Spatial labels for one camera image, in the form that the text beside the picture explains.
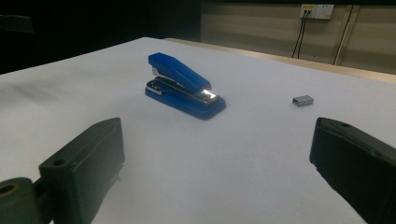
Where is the white table mat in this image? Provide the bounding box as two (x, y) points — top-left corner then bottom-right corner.
(0, 36), (396, 224)

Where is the blue stapler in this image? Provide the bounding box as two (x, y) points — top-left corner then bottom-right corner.
(144, 51), (227, 120)

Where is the metal staple strip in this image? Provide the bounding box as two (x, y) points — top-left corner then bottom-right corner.
(291, 94), (315, 107)

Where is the wooden table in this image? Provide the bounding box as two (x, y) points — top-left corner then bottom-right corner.
(163, 37), (396, 84)

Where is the white wall socket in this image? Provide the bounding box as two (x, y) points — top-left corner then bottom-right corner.
(299, 4), (335, 21)

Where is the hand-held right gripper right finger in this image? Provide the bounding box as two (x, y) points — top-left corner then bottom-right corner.
(309, 117), (396, 224)

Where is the black curtain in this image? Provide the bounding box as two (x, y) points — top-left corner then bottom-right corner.
(0, 0), (202, 75)

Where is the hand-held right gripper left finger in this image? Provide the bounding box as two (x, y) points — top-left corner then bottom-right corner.
(38, 117), (126, 224)

